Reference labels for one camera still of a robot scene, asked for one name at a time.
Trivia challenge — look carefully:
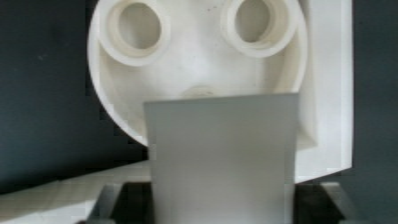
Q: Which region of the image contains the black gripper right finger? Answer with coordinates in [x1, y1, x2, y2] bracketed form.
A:
[293, 182, 355, 224]

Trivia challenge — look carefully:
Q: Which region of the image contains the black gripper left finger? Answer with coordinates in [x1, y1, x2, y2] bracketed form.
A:
[87, 182, 152, 224]

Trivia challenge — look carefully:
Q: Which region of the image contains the white stool leg tagged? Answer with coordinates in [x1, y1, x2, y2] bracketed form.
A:
[144, 94, 298, 224]

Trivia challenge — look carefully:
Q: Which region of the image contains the white round stool seat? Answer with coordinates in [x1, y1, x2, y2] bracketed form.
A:
[87, 0, 309, 143]

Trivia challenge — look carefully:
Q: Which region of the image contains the white front rail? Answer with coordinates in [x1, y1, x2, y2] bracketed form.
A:
[0, 161, 151, 224]

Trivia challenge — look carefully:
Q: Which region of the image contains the white rail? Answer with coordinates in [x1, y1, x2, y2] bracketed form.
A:
[0, 161, 151, 224]
[295, 0, 353, 183]

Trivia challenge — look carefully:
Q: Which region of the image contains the white right side rail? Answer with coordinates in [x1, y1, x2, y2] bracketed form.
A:
[295, 0, 353, 183]

